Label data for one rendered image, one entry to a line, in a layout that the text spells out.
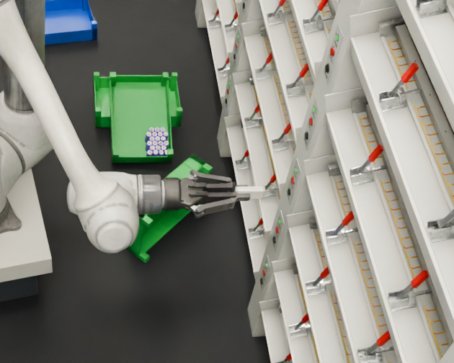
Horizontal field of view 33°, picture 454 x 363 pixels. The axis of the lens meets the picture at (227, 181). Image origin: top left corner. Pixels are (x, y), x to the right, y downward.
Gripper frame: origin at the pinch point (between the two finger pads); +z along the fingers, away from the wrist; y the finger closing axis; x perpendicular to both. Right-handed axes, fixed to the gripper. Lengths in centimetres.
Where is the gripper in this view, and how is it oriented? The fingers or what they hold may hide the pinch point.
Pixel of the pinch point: (249, 192)
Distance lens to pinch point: 179.9
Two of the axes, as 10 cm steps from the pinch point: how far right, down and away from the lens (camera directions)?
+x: 1.4, -6.4, -7.5
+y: 1.3, 7.7, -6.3
